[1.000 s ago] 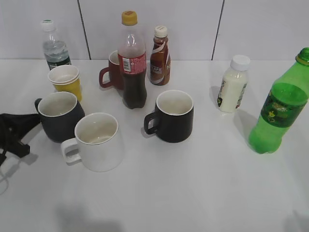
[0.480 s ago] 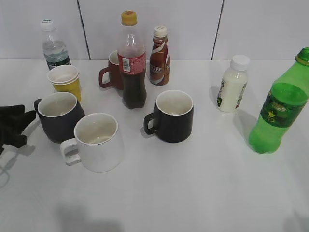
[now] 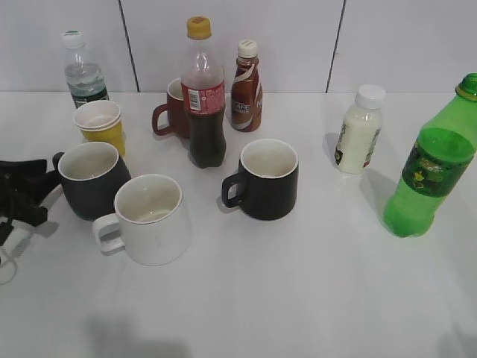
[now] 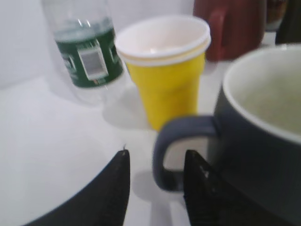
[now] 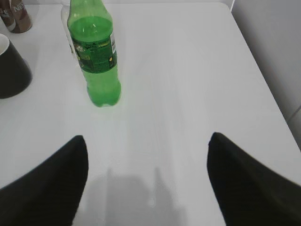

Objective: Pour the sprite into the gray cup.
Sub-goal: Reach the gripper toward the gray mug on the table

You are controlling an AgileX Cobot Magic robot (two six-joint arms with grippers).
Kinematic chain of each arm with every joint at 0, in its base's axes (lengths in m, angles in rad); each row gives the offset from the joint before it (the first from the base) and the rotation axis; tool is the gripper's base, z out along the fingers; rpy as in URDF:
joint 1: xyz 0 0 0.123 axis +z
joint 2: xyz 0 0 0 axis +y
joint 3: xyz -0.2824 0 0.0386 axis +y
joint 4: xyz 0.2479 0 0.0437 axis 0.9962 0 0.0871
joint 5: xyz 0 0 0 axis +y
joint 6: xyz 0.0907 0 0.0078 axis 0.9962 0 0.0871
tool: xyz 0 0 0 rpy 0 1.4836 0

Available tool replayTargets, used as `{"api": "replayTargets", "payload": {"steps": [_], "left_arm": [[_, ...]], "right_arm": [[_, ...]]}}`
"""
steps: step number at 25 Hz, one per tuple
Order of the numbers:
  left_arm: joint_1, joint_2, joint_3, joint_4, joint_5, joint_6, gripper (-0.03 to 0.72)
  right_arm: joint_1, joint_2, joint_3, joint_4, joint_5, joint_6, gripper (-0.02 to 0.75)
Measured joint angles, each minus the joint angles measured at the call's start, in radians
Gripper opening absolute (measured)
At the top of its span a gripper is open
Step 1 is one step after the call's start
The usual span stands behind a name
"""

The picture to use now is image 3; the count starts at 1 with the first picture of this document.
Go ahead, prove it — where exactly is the cola bottle yellow cap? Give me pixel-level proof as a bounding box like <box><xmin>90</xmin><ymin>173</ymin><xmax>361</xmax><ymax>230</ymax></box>
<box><xmin>180</xmin><ymin>16</ymin><xmax>226</xmax><ymax>169</ymax></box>

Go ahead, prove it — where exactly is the yellow paper cup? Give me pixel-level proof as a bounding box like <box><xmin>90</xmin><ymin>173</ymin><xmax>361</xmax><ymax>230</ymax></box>
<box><xmin>80</xmin><ymin>119</ymin><xmax>126</xmax><ymax>157</ymax></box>

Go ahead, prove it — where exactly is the white mug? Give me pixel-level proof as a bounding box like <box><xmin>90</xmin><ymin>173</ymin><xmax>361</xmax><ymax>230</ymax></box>
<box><xmin>92</xmin><ymin>174</ymin><xmax>192</xmax><ymax>266</ymax></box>

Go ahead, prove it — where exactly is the green sprite bottle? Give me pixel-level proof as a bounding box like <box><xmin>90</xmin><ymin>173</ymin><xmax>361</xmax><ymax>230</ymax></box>
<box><xmin>383</xmin><ymin>73</ymin><xmax>476</xmax><ymax>237</ymax></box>

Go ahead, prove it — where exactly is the gray mug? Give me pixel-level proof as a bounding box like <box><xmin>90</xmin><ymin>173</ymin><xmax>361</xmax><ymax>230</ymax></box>
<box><xmin>52</xmin><ymin>142</ymin><xmax>131</xmax><ymax>221</ymax></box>

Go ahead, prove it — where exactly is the white cable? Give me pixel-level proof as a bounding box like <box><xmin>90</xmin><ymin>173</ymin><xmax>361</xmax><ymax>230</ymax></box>
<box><xmin>0</xmin><ymin>229</ymin><xmax>34</xmax><ymax>287</ymax></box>

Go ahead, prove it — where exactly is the clear water bottle green label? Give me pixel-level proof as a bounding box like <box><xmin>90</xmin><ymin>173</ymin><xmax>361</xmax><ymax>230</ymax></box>
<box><xmin>61</xmin><ymin>30</ymin><xmax>109</xmax><ymax>108</ymax></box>

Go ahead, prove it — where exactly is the brown coffee drink bottle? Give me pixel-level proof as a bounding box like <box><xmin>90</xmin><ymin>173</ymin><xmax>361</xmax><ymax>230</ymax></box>
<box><xmin>230</xmin><ymin>39</ymin><xmax>263</xmax><ymax>132</ymax></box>

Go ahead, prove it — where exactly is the white paper cup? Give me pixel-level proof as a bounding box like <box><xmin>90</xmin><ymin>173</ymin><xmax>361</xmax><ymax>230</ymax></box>
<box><xmin>73</xmin><ymin>100</ymin><xmax>121</xmax><ymax>131</ymax></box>

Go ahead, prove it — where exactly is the black mug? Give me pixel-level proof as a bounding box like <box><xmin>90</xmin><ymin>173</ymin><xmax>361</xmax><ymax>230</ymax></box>
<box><xmin>221</xmin><ymin>139</ymin><xmax>299</xmax><ymax>221</ymax></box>

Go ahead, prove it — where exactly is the white milk bottle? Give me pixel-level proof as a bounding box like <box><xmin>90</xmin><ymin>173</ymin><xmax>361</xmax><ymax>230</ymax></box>
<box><xmin>334</xmin><ymin>84</ymin><xmax>386</xmax><ymax>174</ymax></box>

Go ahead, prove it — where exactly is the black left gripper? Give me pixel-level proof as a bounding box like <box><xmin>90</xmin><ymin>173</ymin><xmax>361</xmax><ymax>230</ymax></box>
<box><xmin>1</xmin><ymin>159</ymin><xmax>60</xmax><ymax>245</ymax></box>

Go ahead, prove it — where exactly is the dark red mug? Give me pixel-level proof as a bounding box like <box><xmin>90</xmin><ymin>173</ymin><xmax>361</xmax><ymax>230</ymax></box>
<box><xmin>151</xmin><ymin>78</ymin><xmax>190</xmax><ymax>139</ymax></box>

